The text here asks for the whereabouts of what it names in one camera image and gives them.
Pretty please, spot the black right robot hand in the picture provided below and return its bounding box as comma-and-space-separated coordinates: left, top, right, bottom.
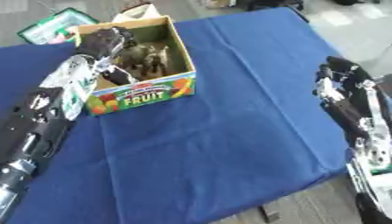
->
311, 55, 380, 142

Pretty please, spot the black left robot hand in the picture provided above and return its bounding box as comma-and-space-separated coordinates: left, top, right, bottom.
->
73, 25, 141, 87

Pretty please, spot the green-edged white box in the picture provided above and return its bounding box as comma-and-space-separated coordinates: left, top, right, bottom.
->
15, 7, 102, 46

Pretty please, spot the cardboard box with green inside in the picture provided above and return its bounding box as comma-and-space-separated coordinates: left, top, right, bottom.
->
72, 15, 198, 116

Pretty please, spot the dark grey toy animal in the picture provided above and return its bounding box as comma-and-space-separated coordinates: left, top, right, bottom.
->
117, 43, 153, 72

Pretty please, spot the white bag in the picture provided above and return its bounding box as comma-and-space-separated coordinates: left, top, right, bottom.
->
110, 2, 165, 25

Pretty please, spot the grey-brown toy animal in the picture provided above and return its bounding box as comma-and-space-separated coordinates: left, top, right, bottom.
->
141, 45, 173, 76

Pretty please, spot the black table leg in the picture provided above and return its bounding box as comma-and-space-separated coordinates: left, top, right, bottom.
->
257, 205, 284, 224

